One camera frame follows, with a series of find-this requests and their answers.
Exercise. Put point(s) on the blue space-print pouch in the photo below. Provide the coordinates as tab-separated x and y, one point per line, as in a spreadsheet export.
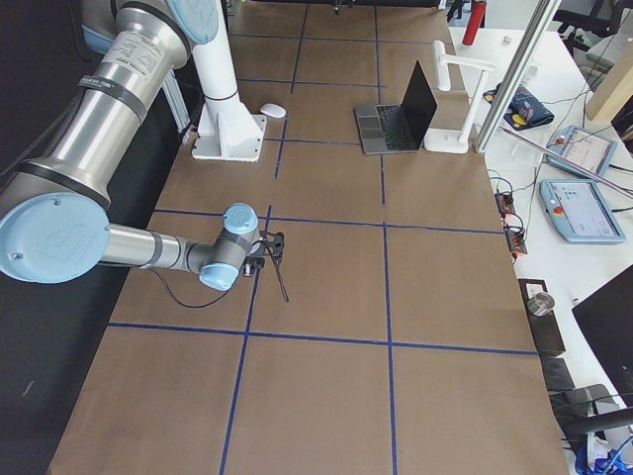
525	111

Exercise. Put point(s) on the upper blue teach pendant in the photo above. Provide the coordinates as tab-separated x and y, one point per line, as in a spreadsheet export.
588	150

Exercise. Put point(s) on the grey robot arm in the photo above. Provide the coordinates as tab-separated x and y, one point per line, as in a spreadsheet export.
54	222

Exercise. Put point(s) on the grabber stick green tip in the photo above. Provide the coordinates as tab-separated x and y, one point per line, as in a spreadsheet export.
582	171

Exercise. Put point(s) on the blue teach pendant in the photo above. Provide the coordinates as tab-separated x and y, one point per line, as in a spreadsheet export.
588	150
578	212

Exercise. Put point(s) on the red cylinder bottle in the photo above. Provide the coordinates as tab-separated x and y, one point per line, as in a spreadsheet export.
476	19

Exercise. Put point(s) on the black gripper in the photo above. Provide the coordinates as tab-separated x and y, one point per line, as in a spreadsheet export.
256	261

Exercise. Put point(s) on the orange black connector hub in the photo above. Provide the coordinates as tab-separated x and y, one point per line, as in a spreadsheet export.
513	226

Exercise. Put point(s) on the metal cup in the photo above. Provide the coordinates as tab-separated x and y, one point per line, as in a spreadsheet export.
540	304

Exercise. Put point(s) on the lower blue teach pendant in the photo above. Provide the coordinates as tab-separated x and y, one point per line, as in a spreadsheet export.
578	212

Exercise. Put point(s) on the black monitor corner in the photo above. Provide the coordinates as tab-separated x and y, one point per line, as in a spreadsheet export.
605	319

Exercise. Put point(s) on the aluminium frame post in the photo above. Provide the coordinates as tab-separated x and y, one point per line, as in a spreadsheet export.
537	26

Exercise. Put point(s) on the white computer mouse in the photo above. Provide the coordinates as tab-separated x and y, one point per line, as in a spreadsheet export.
273	111

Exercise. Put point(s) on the grey laptop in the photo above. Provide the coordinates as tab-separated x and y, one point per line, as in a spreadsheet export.
396	128

